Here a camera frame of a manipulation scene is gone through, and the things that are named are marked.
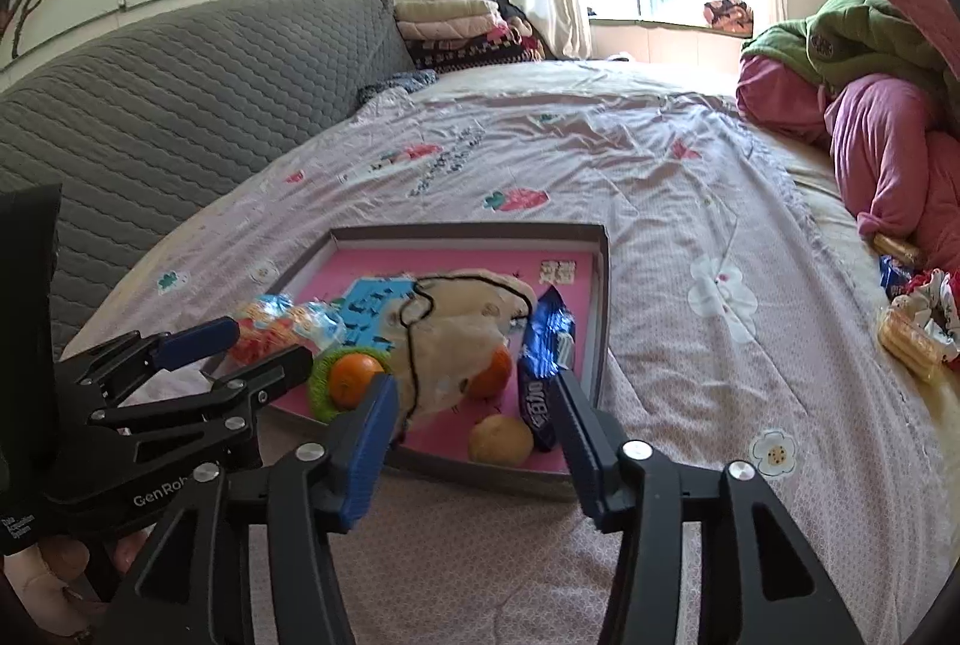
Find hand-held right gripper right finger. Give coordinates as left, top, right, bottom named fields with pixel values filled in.
left=547, top=371, right=878, bottom=645

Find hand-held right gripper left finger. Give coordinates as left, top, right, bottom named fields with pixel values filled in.
left=112, top=375, right=402, bottom=645

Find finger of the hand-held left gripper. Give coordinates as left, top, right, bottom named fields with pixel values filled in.
left=56, top=317, right=241, bottom=403
left=86, top=345, right=314, bottom=433

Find blue-topped toy egg packet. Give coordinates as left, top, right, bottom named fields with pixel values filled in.
left=225, top=292, right=297, bottom=368

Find green fuzzy hair scrunchie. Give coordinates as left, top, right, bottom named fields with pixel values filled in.
left=307, top=345, right=391, bottom=422

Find small mandarin orange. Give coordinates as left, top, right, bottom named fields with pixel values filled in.
left=328, top=352, right=385, bottom=410

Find beige round pastry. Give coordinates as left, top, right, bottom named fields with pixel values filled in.
left=469, top=414, right=535, bottom=464

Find red toy egg packet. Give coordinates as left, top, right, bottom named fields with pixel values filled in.
left=289, top=300, right=347, bottom=350

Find grey shallow cardboard box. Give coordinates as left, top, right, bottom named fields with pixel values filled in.
left=202, top=223, right=612, bottom=503

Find large mandarin orange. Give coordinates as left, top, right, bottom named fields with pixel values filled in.
left=469, top=345, right=515, bottom=400

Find blue cookie packet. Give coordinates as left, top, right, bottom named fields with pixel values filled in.
left=517, top=285, right=577, bottom=452

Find beige drawstring pouch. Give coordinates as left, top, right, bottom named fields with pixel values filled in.
left=390, top=270, right=539, bottom=425

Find person's left hand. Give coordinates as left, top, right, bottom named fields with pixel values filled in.
left=0, top=531, right=151, bottom=638

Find grey quilted headboard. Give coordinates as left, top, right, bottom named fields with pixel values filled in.
left=0, top=0, right=417, bottom=361

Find dark patterned cloth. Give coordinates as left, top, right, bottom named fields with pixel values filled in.
left=356, top=69, right=437, bottom=107

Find yellow wafer packet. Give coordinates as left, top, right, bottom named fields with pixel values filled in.
left=879, top=306, right=942, bottom=380

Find small blue snack packet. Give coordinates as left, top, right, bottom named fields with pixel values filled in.
left=879, top=255, right=916, bottom=301

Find small orange snack packet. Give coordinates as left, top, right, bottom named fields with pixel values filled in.
left=874, top=232, right=923, bottom=267

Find snack wrappers near bedding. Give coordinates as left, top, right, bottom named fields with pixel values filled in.
left=900, top=270, right=960, bottom=361

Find black checkered folded blanket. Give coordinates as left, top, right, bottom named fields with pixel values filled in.
left=405, top=31, right=552, bottom=74

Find pink folded blanket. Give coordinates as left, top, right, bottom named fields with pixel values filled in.
left=397, top=15, right=511, bottom=43

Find beige folded blanket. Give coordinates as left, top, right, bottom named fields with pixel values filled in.
left=395, top=0, right=500, bottom=24

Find magenta quilt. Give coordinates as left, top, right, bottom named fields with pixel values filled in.
left=735, top=52, right=960, bottom=271

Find floral cushion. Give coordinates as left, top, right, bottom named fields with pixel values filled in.
left=703, top=0, right=755, bottom=32

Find green blanket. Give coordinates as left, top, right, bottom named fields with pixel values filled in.
left=742, top=0, right=960, bottom=106

